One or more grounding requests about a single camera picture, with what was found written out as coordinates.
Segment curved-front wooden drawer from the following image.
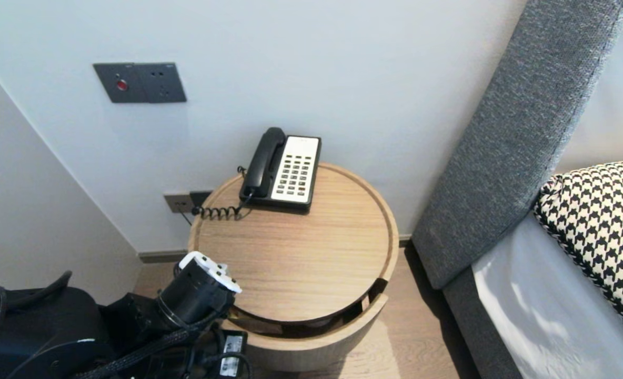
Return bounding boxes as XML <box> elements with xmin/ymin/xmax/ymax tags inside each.
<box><xmin>222</xmin><ymin>276</ymin><xmax>389</xmax><ymax>373</ymax></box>

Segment round wooden side table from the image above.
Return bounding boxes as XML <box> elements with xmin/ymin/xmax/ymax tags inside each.
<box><xmin>188</xmin><ymin>162</ymin><xmax>400</xmax><ymax>324</ymax></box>

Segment black telephone base white keypad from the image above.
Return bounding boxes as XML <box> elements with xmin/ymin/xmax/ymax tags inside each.
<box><xmin>239</xmin><ymin>135</ymin><xmax>323</xmax><ymax>213</ymax></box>

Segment black telephone handset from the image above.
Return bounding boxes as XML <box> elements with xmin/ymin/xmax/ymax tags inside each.
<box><xmin>243</xmin><ymin>127</ymin><xmax>287</xmax><ymax>198</ymax></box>

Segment white bed sheet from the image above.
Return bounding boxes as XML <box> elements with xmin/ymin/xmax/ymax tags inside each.
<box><xmin>471</xmin><ymin>211</ymin><xmax>623</xmax><ymax>379</ymax></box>

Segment grey fabric headboard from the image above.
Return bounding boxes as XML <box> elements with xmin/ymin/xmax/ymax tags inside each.
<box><xmin>411</xmin><ymin>0</ymin><xmax>623</xmax><ymax>291</ymax></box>

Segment black white houndstooth pillow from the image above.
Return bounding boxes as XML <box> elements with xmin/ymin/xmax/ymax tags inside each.
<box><xmin>532</xmin><ymin>158</ymin><xmax>623</xmax><ymax>358</ymax></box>

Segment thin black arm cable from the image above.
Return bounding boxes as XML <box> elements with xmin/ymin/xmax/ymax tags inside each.
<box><xmin>185</xmin><ymin>326</ymin><xmax>253</xmax><ymax>379</ymax></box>

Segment coiled black telephone cord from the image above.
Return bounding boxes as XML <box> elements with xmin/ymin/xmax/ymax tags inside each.
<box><xmin>192</xmin><ymin>166</ymin><xmax>254</xmax><ymax>221</ymax></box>

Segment small grey wall outlet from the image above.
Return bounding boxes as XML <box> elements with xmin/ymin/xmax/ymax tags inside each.
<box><xmin>164</xmin><ymin>193</ymin><xmax>195</xmax><ymax>214</ymax></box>

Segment grey fabric bed frame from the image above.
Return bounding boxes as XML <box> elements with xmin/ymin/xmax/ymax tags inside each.
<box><xmin>442</xmin><ymin>268</ymin><xmax>525</xmax><ymax>379</ymax></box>

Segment dark grey wall socket plate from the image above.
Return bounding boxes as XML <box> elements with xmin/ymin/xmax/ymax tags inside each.
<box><xmin>133</xmin><ymin>63</ymin><xmax>187</xmax><ymax>103</ymax></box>

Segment dark grey red-button wall switch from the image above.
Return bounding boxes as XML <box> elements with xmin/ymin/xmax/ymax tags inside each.
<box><xmin>93</xmin><ymin>63</ymin><xmax>148</xmax><ymax>104</ymax></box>

